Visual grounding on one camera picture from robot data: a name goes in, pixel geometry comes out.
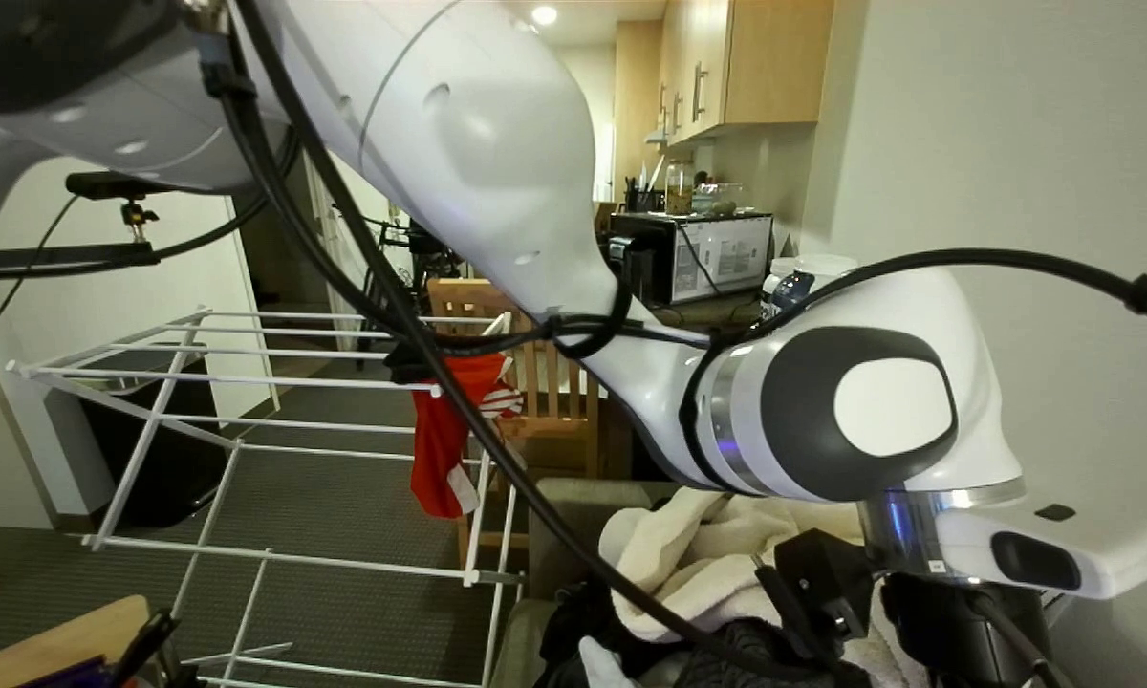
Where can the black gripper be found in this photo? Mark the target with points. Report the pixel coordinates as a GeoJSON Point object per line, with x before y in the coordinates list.
{"type": "Point", "coordinates": [968, 635]}

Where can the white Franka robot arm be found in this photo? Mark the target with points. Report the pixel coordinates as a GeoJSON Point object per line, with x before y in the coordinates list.
{"type": "Point", "coordinates": [471, 126]}

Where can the red white-trimmed shorts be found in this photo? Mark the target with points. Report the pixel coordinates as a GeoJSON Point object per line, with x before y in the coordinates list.
{"type": "Point", "coordinates": [443, 446]}

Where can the dark grey fleece garment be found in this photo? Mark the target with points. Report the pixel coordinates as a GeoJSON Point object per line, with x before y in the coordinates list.
{"type": "Point", "coordinates": [741, 662]}

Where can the cream terry towel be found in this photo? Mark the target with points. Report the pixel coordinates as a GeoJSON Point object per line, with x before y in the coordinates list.
{"type": "Point", "coordinates": [690, 561]}

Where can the black cloth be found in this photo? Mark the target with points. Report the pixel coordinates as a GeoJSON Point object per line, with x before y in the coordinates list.
{"type": "Point", "coordinates": [586, 623]}

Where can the blue label protein tub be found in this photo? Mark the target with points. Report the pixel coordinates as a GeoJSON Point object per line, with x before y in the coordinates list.
{"type": "Point", "coordinates": [790, 290]}

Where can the black microwave oven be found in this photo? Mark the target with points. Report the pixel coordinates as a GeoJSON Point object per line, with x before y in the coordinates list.
{"type": "Point", "coordinates": [722, 253]}

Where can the wooden slatted chair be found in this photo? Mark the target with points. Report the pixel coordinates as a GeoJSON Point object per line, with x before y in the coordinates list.
{"type": "Point", "coordinates": [560, 422]}

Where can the black garment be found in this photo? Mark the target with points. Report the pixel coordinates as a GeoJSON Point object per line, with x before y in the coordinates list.
{"type": "Point", "coordinates": [408, 363]}

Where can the tall wooden cabinet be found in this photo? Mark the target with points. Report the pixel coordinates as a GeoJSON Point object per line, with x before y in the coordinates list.
{"type": "Point", "coordinates": [638, 100]}

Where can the black bicycle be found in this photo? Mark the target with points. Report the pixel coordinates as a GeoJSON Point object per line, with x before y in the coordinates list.
{"type": "Point", "coordinates": [412, 240]}

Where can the round ceiling light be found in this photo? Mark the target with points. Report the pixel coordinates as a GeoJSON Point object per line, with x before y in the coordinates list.
{"type": "Point", "coordinates": [546, 18]}

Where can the black bin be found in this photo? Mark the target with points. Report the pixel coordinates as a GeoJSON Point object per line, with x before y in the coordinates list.
{"type": "Point", "coordinates": [165, 470]}

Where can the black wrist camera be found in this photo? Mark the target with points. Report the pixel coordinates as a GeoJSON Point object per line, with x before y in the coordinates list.
{"type": "Point", "coordinates": [825, 588]}

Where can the wooden wall cabinet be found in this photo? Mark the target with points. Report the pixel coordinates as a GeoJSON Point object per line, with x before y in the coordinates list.
{"type": "Point", "coordinates": [767, 64]}

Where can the black bar camera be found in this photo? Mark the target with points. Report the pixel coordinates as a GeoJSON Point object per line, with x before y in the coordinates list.
{"type": "Point", "coordinates": [122, 186]}

